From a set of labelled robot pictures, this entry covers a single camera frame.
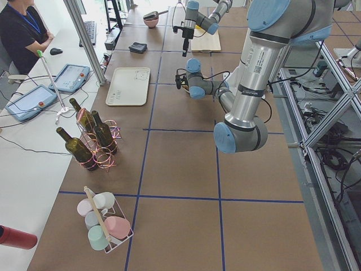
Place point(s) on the teach pendant far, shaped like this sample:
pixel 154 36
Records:
pixel 71 78

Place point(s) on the dark wine bottle lower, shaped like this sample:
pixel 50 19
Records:
pixel 103 133

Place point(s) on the cream bear tray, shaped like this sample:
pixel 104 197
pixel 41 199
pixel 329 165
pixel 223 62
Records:
pixel 128 87

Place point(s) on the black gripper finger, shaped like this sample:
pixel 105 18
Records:
pixel 184 52

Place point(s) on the steel scoop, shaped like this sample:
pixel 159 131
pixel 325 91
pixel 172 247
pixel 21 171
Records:
pixel 153 15

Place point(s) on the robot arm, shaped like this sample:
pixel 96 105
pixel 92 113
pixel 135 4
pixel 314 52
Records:
pixel 194 18
pixel 271 26

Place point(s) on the dark wine bottle upper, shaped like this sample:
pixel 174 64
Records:
pixel 78 149

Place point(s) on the green tipped stick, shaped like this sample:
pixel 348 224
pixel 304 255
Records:
pixel 64 109

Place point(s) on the white cup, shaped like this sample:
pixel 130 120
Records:
pixel 104 200

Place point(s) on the copper wire bottle rack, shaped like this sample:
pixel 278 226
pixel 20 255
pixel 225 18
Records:
pixel 102 155

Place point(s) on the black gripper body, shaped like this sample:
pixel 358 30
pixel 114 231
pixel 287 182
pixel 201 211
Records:
pixel 181 83
pixel 186 33

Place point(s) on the black keyboard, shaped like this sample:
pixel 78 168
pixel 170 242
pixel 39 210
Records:
pixel 90 27

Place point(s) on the grey cup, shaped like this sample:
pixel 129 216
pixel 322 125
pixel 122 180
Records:
pixel 91 220

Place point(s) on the aluminium frame post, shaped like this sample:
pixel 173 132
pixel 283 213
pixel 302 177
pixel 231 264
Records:
pixel 76 17

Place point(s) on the pink bowl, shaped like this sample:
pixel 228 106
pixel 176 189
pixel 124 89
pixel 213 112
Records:
pixel 151 22

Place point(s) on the salmon pink cup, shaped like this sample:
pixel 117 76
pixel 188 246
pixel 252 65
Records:
pixel 118 227

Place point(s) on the black computer mouse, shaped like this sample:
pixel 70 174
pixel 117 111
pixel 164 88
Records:
pixel 56 51

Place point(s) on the teach pendant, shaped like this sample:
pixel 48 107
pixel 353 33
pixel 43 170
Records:
pixel 71 78
pixel 31 104

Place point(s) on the wooden cutting board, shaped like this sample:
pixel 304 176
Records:
pixel 205 42

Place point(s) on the light pink cup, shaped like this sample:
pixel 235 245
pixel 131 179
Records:
pixel 84 207

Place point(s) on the grey folded cloth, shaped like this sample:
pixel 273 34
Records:
pixel 138 47

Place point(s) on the dark wine bottle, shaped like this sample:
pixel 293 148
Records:
pixel 78 149
pixel 103 133
pixel 83 117

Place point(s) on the mint green cup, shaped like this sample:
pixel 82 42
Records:
pixel 97 238

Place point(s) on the teach pendant near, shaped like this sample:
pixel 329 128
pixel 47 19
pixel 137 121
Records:
pixel 31 104

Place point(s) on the white wire cup rack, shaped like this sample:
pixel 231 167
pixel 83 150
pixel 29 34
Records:
pixel 102 214

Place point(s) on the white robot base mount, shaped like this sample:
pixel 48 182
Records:
pixel 348 58

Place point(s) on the person in black shirt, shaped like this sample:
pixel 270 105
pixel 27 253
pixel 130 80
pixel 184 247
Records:
pixel 23 33

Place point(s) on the red bottle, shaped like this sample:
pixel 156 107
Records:
pixel 19 239

